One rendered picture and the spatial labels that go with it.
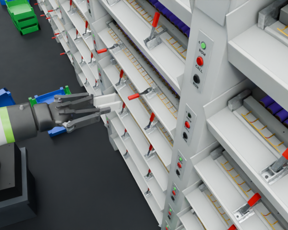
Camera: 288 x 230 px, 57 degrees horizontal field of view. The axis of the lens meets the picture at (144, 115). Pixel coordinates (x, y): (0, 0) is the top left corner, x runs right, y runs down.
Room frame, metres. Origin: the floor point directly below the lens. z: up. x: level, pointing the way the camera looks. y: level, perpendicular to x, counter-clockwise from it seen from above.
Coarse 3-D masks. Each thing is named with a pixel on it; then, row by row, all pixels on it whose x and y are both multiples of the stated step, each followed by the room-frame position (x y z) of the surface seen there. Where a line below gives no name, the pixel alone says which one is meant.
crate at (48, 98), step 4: (60, 88) 1.39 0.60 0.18; (52, 92) 1.37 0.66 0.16; (56, 92) 1.39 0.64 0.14; (60, 92) 1.41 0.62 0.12; (64, 92) 1.38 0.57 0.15; (36, 96) 1.31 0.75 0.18; (40, 96) 1.33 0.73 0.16; (44, 96) 1.35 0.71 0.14; (48, 96) 1.37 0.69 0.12; (52, 96) 1.38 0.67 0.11; (36, 100) 1.30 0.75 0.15; (40, 100) 1.34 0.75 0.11; (44, 100) 1.34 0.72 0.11; (48, 100) 1.34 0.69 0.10; (52, 100) 1.35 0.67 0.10; (56, 128) 1.15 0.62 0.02; (60, 128) 1.15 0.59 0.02; (64, 128) 1.16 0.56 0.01; (48, 132) 1.07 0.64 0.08; (52, 132) 1.12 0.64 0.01; (56, 132) 1.09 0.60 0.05; (60, 132) 1.12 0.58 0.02
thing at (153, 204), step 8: (112, 136) 0.97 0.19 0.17; (120, 144) 0.93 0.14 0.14; (120, 152) 0.88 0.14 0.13; (128, 152) 0.85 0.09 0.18; (128, 160) 0.82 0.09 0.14; (136, 168) 0.76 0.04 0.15; (136, 176) 0.72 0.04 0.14; (144, 184) 0.66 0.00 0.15; (144, 192) 0.62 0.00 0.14; (152, 200) 0.57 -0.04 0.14; (152, 208) 0.53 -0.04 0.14; (160, 216) 0.49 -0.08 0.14; (160, 224) 0.44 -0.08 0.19
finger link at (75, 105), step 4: (88, 96) 0.55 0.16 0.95; (92, 96) 0.54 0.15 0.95; (76, 100) 0.52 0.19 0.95; (80, 100) 0.52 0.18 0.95; (84, 100) 0.53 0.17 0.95; (88, 100) 0.53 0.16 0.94; (60, 104) 0.49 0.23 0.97; (64, 104) 0.50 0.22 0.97; (68, 104) 0.50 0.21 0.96; (72, 104) 0.51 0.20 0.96; (76, 104) 0.51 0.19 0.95; (80, 104) 0.52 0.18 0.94; (84, 104) 0.52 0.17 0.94; (88, 104) 0.53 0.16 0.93; (56, 108) 0.48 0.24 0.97; (72, 108) 0.50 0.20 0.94; (76, 108) 0.51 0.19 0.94
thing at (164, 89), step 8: (112, 24) 0.97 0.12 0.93; (112, 32) 0.94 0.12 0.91; (120, 32) 0.91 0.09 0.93; (120, 40) 0.89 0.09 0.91; (128, 48) 0.81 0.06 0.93; (128, 56) 0.79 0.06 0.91; (136, 56) 0.76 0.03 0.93; (144, 64) 0.72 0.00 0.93; (152, 72) 0.67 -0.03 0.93; (160, 80) 0.63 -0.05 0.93; (160, 88) 0.60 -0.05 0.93; (168, 96) 0.57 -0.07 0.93; (176, 104) 0.53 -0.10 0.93
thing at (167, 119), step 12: (96, 24) 0.98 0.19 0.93; (108, 36) 0.94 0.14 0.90; (120, 60) 0.79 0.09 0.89; (132, 60) 0.78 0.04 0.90; (132, 72) 0.72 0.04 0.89; (144, 84) 0.65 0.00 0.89; (144, 96) 0.61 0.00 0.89; (156, 96) 0.60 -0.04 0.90; (156, 108) 0.55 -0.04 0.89; (168, 120) 0.50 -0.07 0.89; (168, 132) 0.48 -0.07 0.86
